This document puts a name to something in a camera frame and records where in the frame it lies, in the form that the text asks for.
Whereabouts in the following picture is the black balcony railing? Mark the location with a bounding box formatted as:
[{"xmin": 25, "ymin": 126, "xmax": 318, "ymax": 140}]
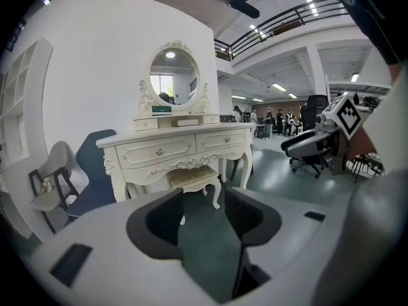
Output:
[{"xmin": 214, "ymin": 0, "xmax": 348, "ymax": 62}]

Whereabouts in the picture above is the oval cream framed mirror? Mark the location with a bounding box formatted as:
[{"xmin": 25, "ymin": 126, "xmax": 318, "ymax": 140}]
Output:
[{"xmin": 149, "ymin": 47, "xmax": 201, "ymax": 106}]

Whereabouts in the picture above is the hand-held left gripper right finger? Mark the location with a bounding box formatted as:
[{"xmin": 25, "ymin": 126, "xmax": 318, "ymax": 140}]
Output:
[{"xmin": 224, "ymin": 186, "xmax": 334, "ymax": 306}]

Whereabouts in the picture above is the white cubby shelf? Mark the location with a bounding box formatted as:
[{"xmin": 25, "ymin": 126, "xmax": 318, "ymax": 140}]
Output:
[{"xmin": 0, "ymin": 36, "xmax": 55, "ymax": 168}]

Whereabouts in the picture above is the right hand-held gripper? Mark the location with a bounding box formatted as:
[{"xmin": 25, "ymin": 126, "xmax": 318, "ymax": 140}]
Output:
[{"xmin": 280, "ymin": 93, "xmax": 363, "ymax": 176}]

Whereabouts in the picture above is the cream ornate dressing table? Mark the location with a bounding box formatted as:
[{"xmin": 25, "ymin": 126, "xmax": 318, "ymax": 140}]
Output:
[{"xmin": 95, "ymin": 40, "xmax": 256, "ymax": 203}]

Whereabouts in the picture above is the black printed t-shirt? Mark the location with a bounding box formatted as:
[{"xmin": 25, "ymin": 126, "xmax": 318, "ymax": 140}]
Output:
[{"xmin": 331, "ymin": 0, "xmax": 402, "ymax": 66}]

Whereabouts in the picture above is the blue chair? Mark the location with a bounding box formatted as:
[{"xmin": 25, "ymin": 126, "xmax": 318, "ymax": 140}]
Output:
[{"xmin": 65, "ymin": 129, "xmax": 119, "ymax": 219}]

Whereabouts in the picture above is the green box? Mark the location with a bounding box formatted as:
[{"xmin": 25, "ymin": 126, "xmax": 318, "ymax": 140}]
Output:
[{"xmin": 151, "ymin": 105, "xmax": 173, "ymax": 117}]

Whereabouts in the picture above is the cream stool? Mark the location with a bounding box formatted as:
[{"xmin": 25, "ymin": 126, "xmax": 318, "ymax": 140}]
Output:
[{"xmin": 167, "ymin": 165, "xmax": 222, "ymax": 226}]

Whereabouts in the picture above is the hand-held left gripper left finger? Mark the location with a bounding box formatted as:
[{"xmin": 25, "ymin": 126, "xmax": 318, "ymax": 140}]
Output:
[{"xmin": 27, "ymin": 188, "xmax": 213, "ymax": 306}]

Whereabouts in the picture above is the black office chair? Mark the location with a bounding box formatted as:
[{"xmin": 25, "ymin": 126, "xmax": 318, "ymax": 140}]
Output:
[{"xmin": 291, "ymin": 94, "xmax": 331, "ymax": 178}]

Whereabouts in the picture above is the person's right forearm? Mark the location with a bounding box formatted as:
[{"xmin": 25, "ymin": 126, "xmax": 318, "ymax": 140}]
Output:
[{"xmin": 346, "ymin": 131, "xmax": 383, "ymax": 163}]

